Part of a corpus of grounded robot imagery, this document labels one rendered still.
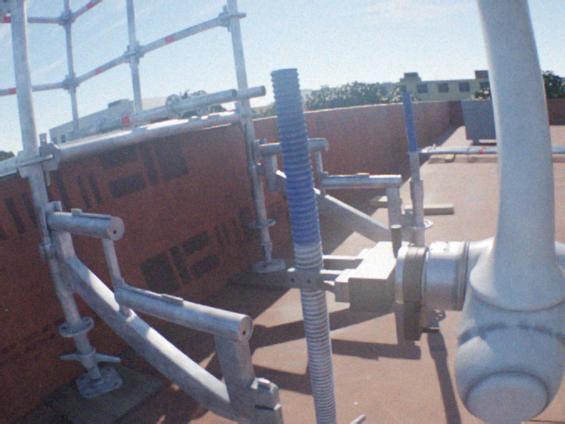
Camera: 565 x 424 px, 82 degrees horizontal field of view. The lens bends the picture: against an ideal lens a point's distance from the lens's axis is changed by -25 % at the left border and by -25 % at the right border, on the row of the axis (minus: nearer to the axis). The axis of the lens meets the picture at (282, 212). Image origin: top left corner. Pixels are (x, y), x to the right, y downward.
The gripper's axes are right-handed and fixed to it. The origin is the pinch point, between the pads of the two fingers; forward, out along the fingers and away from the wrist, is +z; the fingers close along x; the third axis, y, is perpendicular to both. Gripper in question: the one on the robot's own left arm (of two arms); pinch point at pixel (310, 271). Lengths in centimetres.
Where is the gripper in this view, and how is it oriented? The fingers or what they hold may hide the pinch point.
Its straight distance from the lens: 59.8
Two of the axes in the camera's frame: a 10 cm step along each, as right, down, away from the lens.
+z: -8.7, 0.0, 5.0
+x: -4.8, 2.7, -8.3
